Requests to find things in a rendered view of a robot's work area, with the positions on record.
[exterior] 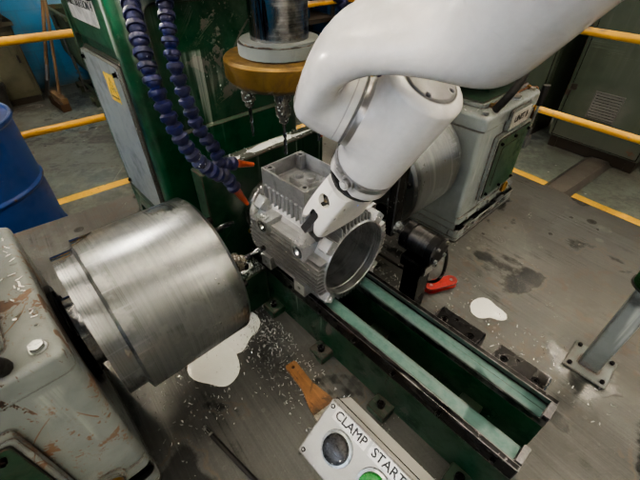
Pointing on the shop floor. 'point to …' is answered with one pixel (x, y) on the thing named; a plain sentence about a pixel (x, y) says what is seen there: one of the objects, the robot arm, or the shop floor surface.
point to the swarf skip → (71, 50)
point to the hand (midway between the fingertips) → (318, 228)
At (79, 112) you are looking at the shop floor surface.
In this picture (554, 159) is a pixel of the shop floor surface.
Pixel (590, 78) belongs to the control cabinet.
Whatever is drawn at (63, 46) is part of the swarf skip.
